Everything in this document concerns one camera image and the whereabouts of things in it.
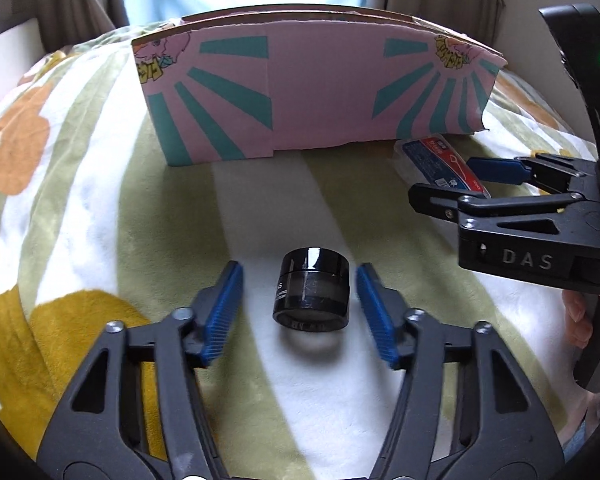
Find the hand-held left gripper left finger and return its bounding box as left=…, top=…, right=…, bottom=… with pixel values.
left=36, top=260, right=246, bottom=480

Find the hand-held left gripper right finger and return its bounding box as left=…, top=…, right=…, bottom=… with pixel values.
left=355, top=262, right=567, bottom=480

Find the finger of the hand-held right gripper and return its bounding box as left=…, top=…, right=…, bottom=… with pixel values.
left=467, top=154, right=598, bottom=196
left=409, top=182, right=588, bottom=241

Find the clear packet red blue card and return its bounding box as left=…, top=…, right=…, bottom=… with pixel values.
left=393, top=135, right=492, bottom=197

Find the black round jar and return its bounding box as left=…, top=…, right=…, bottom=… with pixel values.
left=271, top=246, right=352, bottom=332

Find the pink printed cardboard box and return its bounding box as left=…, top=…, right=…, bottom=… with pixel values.
left=130, top=4, right=507, bottom=168

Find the person's right hand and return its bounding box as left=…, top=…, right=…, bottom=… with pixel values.
left=561, top=290, right=595, bottom=350

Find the floral striped blanket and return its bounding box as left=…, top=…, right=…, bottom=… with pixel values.
left=0, top=17, right=600, bottom=480

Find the white pillow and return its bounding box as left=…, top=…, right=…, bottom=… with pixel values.
left=0, top=16, right=47, bottom=63

